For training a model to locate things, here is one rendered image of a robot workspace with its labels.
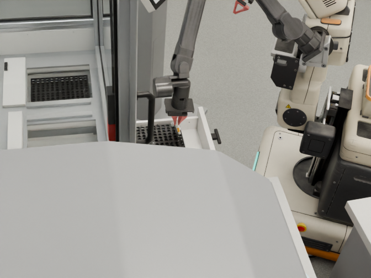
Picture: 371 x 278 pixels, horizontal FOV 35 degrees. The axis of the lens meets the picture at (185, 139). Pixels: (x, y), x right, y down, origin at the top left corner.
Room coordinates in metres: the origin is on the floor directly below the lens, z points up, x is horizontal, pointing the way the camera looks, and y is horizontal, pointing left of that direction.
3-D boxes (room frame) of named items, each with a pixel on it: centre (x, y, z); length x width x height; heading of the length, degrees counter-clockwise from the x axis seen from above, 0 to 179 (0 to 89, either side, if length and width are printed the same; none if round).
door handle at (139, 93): (1.00, 0.10, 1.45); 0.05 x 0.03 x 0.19; 105
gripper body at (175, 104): (1.52, 0.03, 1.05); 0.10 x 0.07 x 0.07; 101
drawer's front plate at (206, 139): (1.50, -0.08, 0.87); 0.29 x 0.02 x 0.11; 15
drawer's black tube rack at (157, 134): (1.45, 0.11, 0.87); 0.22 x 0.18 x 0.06; 105
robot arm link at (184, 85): (1.52, 0.04, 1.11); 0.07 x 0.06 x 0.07; 109
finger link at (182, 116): (1.52, 0.04, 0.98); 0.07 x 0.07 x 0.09; 11
